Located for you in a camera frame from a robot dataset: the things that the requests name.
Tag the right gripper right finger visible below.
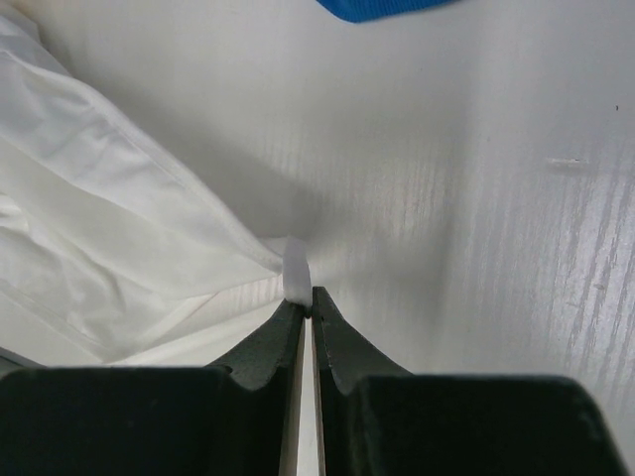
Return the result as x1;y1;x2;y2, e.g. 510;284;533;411
312;287;627;475

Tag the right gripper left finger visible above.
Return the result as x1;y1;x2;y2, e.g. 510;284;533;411
1;301;306;475

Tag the white tank top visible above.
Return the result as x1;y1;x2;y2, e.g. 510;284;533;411
1;6;312;366

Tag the blue tank top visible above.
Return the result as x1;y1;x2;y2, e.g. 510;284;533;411
317;0;458;24

